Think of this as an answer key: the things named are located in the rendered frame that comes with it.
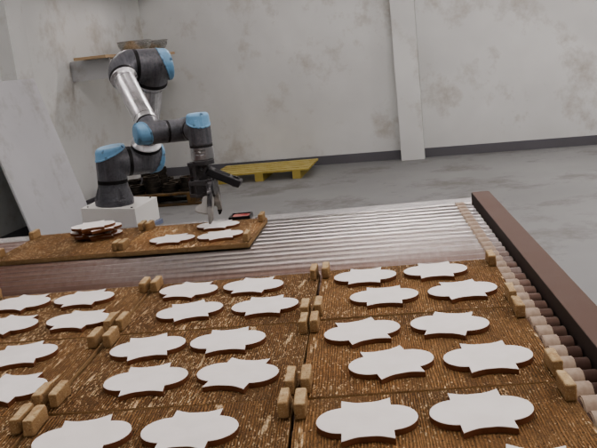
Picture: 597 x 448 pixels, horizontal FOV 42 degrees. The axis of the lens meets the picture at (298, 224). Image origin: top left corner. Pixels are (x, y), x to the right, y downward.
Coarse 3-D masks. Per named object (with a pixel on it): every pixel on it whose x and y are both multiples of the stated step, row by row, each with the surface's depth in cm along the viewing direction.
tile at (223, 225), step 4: (224, 220) 259; (228, 220) 258; (232, 220) 258; (200, 224) 258; (204, 224) 257; (208, 224) 256; (212, 224) 255; (216, 224) 255; (220, 224) 254; (224, 224) 253; (228, 224) 253; (232, 224) 252; (236, 224) 252; (200, 228) 252; (204, 228) 250; (208, 228) 250; (212, 228) 250; (216, 228) 250; (220, 228) 249; (224, 228) 249
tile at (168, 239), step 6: (180, 234) 245; (186, 234) 245; (150, 240) 241; (156, 240) 240; (162, 240) 239; (168, 240) 238; (174, 240) 237; (180, 240) 237; (186, 240) 237; (192, 240) 239; (156, 246) 236
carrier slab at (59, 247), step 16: (32, 240) 266; (48, 240) 263; (64, 240) 260; (112, 240) 252; (16, 256) 243; (32, 256) 241; (48, 256) 238; (64, 256) 236; (80, 256) 236; (96, 256) 235; (112, 256) 235
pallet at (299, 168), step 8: (296, 160) 1029; (304, 160) 1021; (312, 160) 1017; (224, 168) 1026; (232, 168) 1018; (240, 168) 1009; (248, 168) 1001; (256, 168) 994; (264, 168) 985; (272, 168) 978; (280, 168) 971; (288, 168) 962; (296, 168) 955; (304, 168) 948; (256, 176) 959; (264, 176) 965; (296, 176) 951
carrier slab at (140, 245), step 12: (156, 228) 263; (168, 228) 261; (180, 228) 258; (192, 228) 256; (228, 228) 250; (240, 228) 249; (252, 228) 247; (144, 240) 247; (228, 240) 234; (240, 240) 232; (252, 240) 235; (120, 252) 234; (132, 252) 233; (144, 252) 233; (156, 252) 232; (168, 252) 232
